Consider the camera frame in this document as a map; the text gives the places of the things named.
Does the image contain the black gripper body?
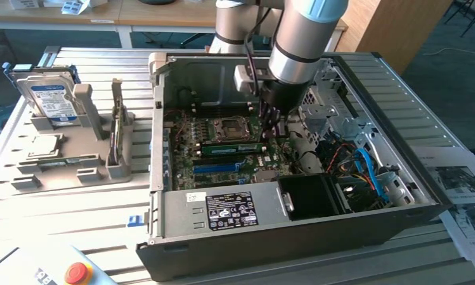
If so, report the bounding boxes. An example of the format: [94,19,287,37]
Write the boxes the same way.
[260,78,311,116]

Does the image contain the green RAM stick, white label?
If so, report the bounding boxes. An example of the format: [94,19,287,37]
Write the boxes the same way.
[200,142,263,157]

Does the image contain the CPU socket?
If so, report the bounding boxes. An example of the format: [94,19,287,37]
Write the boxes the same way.
[207,116,259,143]

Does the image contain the metal disk bay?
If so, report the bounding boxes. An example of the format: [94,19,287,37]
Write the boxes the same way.
[299,58,420,205]

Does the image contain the blue expansion slot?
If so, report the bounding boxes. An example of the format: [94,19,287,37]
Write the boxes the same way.
[192,163,239,175]

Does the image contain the green motherboard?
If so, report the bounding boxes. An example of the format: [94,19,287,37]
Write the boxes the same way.
[160,109,304,191]

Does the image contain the wooden cabinet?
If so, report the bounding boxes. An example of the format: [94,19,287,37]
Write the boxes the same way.
[335,0,455,75]

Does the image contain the grey power supply unit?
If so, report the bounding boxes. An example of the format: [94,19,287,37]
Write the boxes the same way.
[159,182,295,239]

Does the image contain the graphics card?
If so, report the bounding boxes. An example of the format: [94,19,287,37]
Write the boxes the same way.
[108,78,129,167]

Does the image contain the open black PC case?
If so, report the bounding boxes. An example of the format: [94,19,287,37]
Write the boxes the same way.
[134,51,455,283]

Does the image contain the grey parts rack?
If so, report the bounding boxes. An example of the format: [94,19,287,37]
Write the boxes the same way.
[10,78,137,196]

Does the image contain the printed paper sheets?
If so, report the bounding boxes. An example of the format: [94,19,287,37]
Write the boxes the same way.
[410,144,475,268]

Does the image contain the black chair legs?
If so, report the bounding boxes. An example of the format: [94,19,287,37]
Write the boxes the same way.
[443,0,475,39]

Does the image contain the hard disk, blue label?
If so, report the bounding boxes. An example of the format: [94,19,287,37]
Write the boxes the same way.
[14,75,81,123]

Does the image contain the silver CPU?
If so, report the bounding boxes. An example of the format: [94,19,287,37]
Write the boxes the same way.
[26,134,65,159]

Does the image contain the white blue printed box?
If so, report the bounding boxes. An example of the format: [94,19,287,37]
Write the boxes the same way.
[58,0,92,15]

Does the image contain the red emergency stop button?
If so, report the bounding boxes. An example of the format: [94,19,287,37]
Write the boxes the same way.
[64,262,94,285]

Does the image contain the grey control box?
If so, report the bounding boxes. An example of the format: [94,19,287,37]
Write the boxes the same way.
[0,242,112,285]

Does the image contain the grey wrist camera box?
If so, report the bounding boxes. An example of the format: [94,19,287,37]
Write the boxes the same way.
[232,65,271,93]

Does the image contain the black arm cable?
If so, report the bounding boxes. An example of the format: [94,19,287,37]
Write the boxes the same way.
[243,0,273,96]

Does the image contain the orange red wire bundle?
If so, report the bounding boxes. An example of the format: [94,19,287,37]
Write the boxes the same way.
[324,142,371,185]

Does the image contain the blue SATA wire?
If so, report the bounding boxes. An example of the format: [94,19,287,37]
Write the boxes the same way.
[353,147,394,209]

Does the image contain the wooden desk, white frame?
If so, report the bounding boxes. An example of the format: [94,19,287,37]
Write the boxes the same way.
[0,0,349,52]

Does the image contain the blue disk caddy bracket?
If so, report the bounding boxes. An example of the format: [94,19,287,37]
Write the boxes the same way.
[1,61,82,87]

